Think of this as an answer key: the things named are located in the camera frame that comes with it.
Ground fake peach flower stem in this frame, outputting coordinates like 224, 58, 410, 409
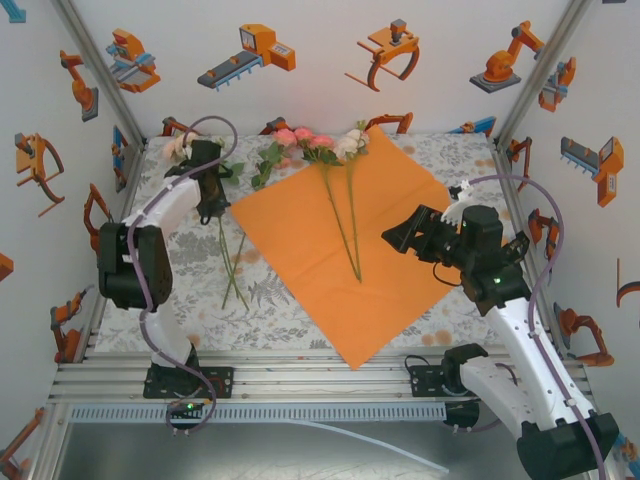
163, 133, 246, 281

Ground fake pale blue flower stem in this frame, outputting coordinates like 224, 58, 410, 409
218, 219, 250, 312

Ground orange wrapping paper sheet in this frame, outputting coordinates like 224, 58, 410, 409
228, 124, 510, 372

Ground fake cream white flower stem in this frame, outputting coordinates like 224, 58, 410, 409
333, 119, 371, 281

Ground grey floral tablecloth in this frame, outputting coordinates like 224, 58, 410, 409
93, 132, 561, 354

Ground thin white tube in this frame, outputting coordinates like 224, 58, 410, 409
287, 418, 451, 474

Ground small circuit board green light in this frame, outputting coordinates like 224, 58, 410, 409
166, 399, 206, 421

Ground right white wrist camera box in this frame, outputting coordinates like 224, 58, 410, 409
442, 178, 475, 225

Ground aluminium side rail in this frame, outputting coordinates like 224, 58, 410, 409
491, 139, 566, 359
52, 142, 149, 364

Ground thin black cable loop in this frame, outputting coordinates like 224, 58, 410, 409
404, 353, 451, 399

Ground aluminium frame post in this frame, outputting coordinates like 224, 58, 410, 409
49, 0, 149, 146
492, 0, 597, 146

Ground aluminium front frame rails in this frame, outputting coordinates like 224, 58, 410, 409
47, 349, 596, 404

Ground white slotted cable duct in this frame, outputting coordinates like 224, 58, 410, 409
67, 403, 448, 425

